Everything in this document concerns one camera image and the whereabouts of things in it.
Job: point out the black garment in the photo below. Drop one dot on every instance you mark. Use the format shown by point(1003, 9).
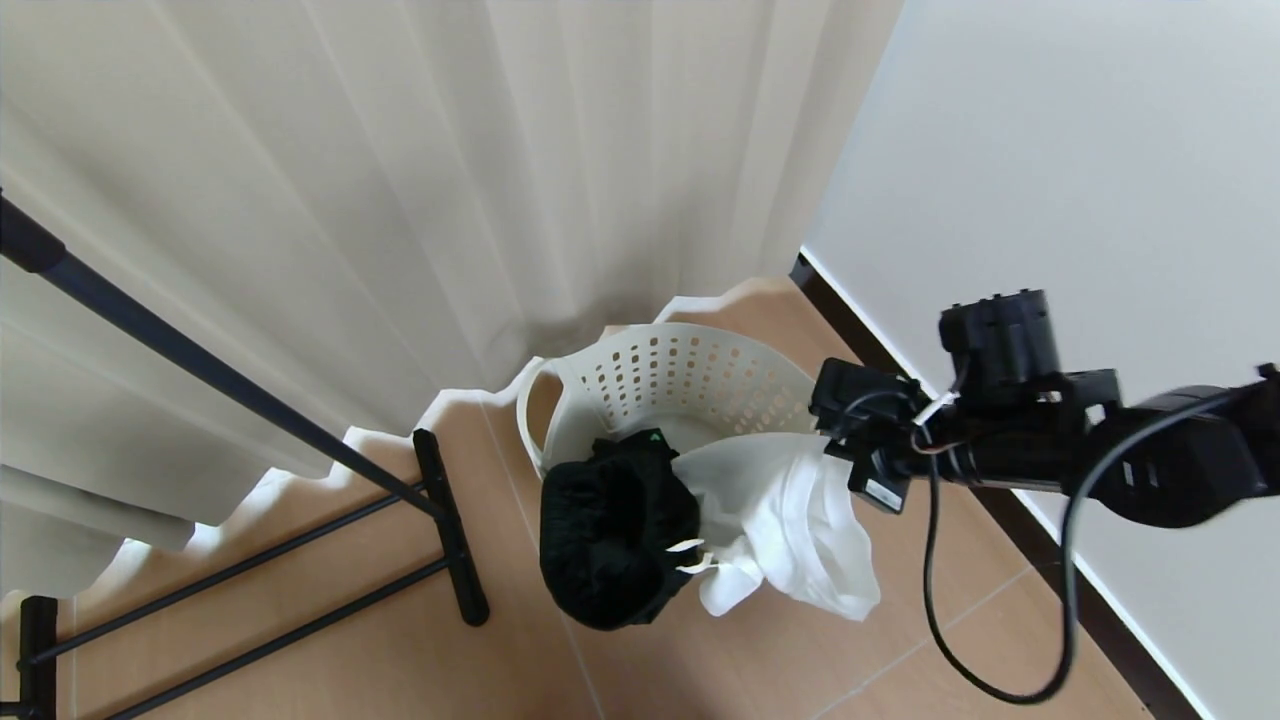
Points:
point(610, 530)

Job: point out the black clothes rack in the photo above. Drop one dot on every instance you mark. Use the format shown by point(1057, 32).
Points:
point(450, 530)

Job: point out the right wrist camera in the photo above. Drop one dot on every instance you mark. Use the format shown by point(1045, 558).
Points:
point(1000, 340)

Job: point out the white printed t-shirt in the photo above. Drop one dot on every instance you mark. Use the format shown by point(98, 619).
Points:
point(790, 520)

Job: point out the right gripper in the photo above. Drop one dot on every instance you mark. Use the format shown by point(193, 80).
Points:
point(1010, 450)

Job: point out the white laundry basket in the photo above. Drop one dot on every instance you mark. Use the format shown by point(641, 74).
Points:
point(690, 375)

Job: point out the beige curtain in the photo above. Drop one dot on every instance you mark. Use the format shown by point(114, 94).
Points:
point(400, 150)

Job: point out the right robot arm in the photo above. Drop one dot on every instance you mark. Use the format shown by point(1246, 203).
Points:
point(1180, 460)

